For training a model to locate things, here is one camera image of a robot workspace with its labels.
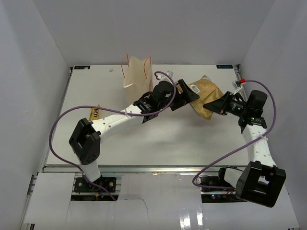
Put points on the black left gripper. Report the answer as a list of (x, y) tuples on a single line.
[(186, 91)]

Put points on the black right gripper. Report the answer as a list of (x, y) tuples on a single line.
[(222, 105)]

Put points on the large tan chip bag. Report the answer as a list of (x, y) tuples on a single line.
[(207, 92)]

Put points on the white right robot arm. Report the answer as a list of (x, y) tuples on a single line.
[(261, 181)]

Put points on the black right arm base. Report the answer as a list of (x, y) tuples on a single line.
[(214, 193)]

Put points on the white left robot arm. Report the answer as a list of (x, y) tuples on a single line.
[(87, 136)]

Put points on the beige paper gift bag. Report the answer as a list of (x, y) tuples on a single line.
[(137, 77)]

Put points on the right blue table label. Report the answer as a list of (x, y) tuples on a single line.
[(224, 66)]

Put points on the blue table label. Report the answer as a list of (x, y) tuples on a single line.
[(82, 67), (224, 66)]

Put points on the yellow M&M's candy pack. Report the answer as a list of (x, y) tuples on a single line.
[(94, 114)]

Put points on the left blue table label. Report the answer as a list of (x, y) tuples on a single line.
[(82, 67)]

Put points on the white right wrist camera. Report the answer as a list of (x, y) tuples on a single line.
[(238, 85)]

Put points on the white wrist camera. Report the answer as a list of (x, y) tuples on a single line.
[(167, 75), (238, 85)]

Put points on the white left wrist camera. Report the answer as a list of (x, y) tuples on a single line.
[(167, 75)]

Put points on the aluminium table front rail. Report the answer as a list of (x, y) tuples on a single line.
[(127, 169)]

